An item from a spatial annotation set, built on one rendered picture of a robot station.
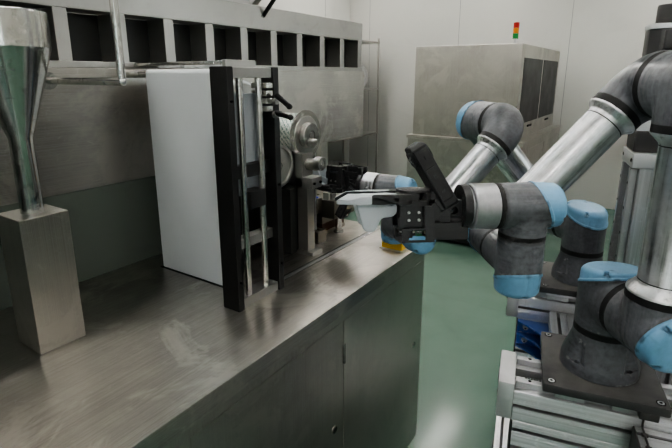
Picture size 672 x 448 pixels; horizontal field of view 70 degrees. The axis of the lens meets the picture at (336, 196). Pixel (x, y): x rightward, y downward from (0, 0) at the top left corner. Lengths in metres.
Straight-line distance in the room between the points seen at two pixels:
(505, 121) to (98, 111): 1.05
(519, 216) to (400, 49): 5.56
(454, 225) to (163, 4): 1.06
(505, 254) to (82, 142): 1.03
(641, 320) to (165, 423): 0.80
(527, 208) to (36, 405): 0.85
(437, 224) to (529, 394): 0.53
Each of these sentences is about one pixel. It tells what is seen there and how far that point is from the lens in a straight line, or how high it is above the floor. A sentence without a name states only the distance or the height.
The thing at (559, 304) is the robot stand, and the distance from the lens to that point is 1.63.
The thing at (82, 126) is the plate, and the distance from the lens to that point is 1.36.
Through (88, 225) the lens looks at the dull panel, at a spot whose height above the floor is 1.04.
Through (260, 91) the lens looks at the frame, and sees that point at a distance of 1.10.
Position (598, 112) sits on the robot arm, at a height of 1.36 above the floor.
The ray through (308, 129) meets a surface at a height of 1.27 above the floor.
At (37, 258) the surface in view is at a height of 1.09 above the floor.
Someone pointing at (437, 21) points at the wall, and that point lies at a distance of 6.12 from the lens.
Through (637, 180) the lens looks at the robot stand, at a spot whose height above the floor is 1.19.
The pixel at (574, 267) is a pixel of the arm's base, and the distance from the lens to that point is 1.60.
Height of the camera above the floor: 1.42
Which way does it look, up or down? 14 degrees down
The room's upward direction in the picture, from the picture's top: straight up
